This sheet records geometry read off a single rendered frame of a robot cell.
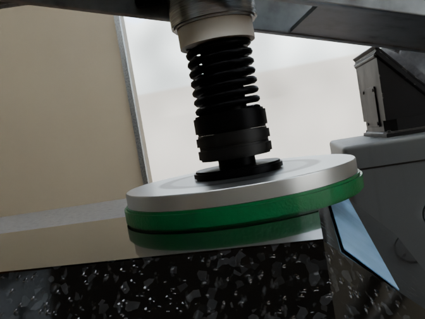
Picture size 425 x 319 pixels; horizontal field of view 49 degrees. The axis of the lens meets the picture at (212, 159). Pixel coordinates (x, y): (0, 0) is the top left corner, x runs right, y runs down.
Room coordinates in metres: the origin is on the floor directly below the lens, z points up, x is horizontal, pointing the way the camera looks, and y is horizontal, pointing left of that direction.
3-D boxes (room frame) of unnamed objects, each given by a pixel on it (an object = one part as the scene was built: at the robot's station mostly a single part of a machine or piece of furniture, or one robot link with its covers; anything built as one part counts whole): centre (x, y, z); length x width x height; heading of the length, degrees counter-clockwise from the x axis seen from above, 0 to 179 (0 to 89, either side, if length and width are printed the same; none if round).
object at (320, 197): (0.44, -0.02, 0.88); 0.22 x 0.22 x 0.04
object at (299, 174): (0.44, -0.02, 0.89); 0.21 x 0.21 x 0.01
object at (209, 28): (0.44, -0.02, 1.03); 0.07 x 0.07 x 0.04
